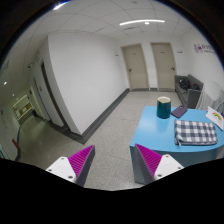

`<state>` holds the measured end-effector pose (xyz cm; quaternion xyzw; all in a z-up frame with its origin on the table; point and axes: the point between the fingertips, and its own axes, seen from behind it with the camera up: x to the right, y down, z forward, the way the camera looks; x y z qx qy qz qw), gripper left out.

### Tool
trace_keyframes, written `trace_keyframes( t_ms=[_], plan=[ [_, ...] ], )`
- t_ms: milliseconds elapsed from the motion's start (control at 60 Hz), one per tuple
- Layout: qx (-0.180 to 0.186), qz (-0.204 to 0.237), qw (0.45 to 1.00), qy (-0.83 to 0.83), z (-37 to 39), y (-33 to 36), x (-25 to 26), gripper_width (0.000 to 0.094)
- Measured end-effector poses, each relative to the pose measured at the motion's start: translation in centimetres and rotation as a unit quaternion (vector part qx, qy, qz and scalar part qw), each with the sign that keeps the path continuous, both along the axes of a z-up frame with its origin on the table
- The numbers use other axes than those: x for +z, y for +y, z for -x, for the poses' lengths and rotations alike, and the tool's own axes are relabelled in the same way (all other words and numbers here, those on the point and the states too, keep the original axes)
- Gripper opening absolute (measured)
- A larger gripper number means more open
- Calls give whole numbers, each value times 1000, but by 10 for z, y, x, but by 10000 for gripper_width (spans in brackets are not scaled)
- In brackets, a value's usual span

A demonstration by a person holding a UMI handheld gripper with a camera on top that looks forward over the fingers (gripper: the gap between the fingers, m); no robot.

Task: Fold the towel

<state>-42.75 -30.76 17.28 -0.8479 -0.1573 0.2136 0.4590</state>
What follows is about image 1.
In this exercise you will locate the dark green mug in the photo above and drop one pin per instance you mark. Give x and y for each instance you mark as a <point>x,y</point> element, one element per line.
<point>163,107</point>

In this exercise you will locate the purple smartphone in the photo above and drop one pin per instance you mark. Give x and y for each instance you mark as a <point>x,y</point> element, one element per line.
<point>179,111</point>

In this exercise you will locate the grey chair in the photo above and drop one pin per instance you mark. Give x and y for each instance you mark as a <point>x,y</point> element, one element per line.
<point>192,98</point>

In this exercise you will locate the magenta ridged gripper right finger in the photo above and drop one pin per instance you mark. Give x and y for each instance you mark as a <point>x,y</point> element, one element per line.
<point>154,166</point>

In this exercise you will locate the left beige door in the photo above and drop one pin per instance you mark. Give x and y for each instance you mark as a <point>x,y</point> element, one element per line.
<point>135,66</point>

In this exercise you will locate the black bag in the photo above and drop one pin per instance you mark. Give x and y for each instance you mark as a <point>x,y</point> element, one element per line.
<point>185,84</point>

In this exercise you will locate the blue white checkered towel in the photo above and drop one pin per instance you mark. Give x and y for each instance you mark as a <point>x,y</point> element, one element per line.
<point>193,133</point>

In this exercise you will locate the white card with rainbow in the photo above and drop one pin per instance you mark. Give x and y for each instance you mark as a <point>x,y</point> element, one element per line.
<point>215,117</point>

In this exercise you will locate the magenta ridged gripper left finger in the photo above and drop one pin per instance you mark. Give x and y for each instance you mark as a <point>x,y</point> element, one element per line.
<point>74,168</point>

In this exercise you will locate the beige door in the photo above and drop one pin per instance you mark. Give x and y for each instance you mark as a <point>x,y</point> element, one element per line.
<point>135,66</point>
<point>165,65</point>

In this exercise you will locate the long ceiling light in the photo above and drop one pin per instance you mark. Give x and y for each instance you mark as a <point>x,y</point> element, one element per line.
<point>147,21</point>

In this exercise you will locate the right beige door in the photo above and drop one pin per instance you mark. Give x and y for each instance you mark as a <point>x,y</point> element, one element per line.
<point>165,65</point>

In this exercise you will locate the grey bench sofa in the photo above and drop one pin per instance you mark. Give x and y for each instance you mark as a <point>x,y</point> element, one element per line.
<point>183,93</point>

